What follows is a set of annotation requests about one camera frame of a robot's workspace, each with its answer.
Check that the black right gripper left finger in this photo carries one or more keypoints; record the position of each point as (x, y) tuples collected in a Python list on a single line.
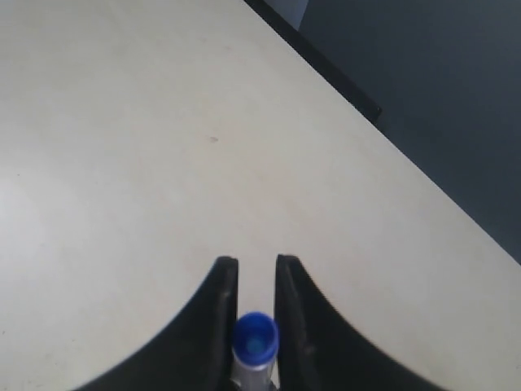
[(193, 352)]

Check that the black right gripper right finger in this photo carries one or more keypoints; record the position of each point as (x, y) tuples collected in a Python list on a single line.
[(320, 350)]

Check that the blue-capped tube end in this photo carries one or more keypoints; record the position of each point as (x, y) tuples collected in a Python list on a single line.
[(255, 343)]

